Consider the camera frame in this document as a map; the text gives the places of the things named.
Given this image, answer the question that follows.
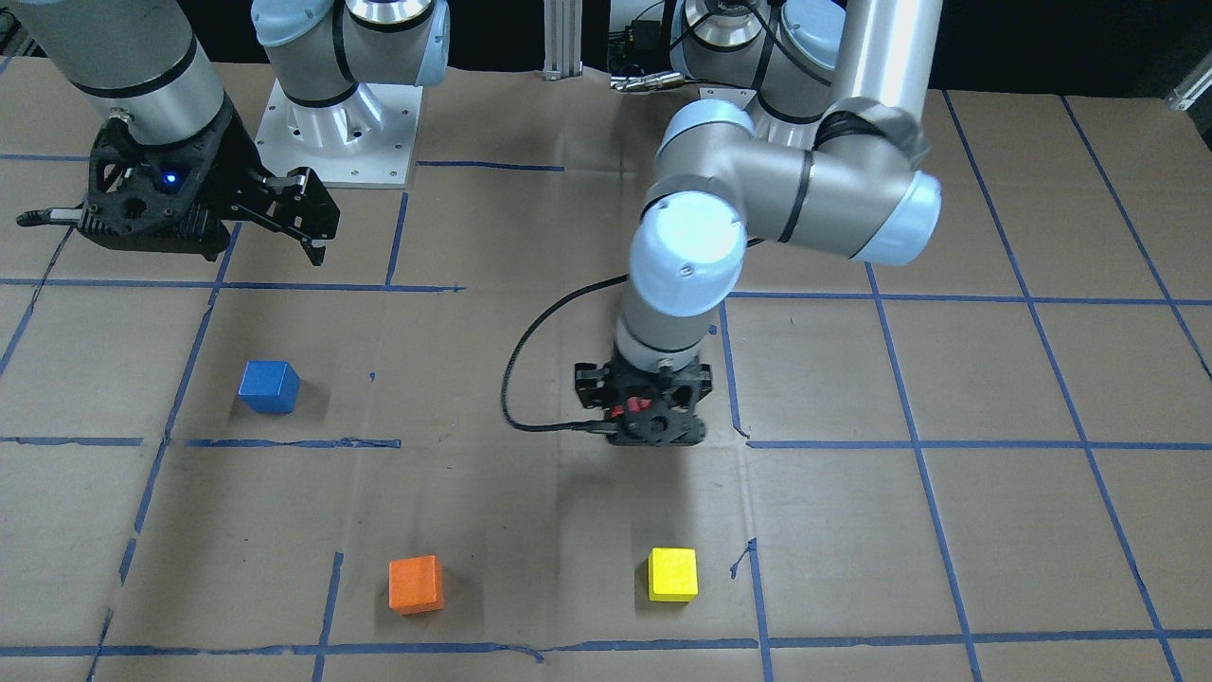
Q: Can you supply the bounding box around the orange wooden block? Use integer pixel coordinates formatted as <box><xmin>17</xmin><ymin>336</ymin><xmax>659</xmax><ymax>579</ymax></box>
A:
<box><xmin>388</xmin><ymin>554</ymin><xmax>445</xmax><ymax>617</ymax></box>

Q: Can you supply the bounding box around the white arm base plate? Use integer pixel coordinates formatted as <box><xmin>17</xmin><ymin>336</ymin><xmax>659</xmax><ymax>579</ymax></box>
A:
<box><xmin>256</xmin><ymin>82</ymin><xmax>425</xmax><ymax>189</ymax></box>

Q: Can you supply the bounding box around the aluminium frame post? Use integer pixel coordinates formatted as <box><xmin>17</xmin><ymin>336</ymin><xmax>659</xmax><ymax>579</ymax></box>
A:
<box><xmin>542</xmin><ymin>0</ymin><xmax>584</xmax><ymax>81</ymax></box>

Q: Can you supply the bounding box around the blue wooden block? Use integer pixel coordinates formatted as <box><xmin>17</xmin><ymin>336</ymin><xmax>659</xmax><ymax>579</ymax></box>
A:
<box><xmin>238</xmin><ymin>361</ymin><xmax>301</xmax><ymax>414</ymax></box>

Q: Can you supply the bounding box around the red wooden block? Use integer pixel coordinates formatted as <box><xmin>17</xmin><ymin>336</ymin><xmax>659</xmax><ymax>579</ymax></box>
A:
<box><xmin>608</xmin><ymin>396</ymin><xmax>652</xmax><ymax>419</ymax></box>

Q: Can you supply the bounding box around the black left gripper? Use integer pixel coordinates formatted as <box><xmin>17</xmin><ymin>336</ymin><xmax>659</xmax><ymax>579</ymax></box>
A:
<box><xmin>573</xmin><ymin>353</ymin><xmax>713</xmax><ymax>446</ymax></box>

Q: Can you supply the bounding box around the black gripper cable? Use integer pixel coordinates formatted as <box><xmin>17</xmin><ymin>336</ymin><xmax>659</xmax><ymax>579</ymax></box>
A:
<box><xmin>501</xmin><ymin>275</ymin><xmax>631</xmax><ymax>435</ymax></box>

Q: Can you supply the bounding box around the brown cardboard table cover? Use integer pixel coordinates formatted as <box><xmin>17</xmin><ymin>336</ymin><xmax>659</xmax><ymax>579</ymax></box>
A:
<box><xmin>2</xmin><ymin>58</ymin><xmax>1210</xmax><ymax>681</ymax></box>

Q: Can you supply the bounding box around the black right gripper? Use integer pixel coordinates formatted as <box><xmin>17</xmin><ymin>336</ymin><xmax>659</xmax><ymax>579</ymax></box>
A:
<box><xmin>16</xmin><ymin>99</ymin><xmax>341</xmax><ymax>267</ymax></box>

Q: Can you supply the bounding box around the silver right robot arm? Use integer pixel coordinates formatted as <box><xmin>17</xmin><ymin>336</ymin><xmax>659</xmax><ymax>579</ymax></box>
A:
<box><xmin>13</xmin><ymin>1</ymin><xmax>451</xmax><ymax>267</ymax></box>

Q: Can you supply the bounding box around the yellow wooden block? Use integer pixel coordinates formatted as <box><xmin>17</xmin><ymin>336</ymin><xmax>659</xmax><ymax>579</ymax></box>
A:
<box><xmin>648</xmin><ymin>548</ymin><xmax>701</xmax><ymax>603</ymax></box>

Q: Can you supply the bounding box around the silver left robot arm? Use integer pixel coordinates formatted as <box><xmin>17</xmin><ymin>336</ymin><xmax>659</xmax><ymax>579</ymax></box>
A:
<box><xmin>574</xmin><ymin>1</ymin><xmax>942</xmax><ymax>446</ymax></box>

